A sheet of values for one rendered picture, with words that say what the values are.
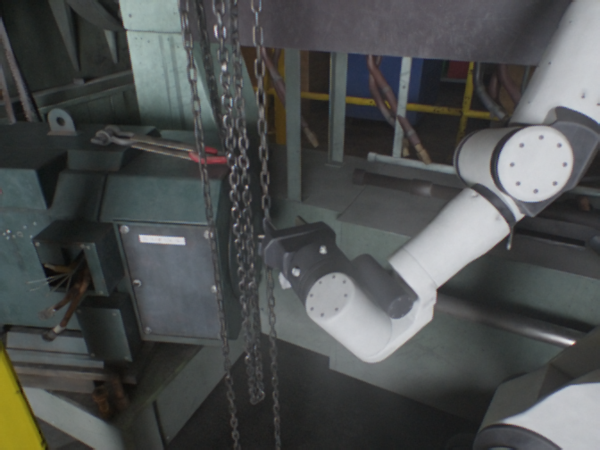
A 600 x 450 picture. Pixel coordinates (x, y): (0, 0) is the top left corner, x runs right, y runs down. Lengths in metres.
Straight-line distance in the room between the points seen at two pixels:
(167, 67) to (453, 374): 1.28
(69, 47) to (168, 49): 0.45
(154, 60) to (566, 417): 1.40
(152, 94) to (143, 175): 0.66
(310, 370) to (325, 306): 1.14
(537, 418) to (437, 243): 0.31
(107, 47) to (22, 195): 1.03
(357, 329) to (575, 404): 0.30
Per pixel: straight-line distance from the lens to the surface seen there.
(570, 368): 0.79
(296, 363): 1.67
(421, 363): 1.49
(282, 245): 0.66
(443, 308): 1.21
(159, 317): 1.11
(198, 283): 1.01
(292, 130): 1.30
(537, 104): 0.57
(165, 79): 1.58
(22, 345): 1.36
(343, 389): 1.60
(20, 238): 1.15
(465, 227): 0.54
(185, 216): 0.94
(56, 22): 1.86
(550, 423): 0.74
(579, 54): 0.59
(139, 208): 0.98
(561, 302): 1.28
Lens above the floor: 1.22
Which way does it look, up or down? 30 degrees down
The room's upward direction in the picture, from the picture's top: straight up
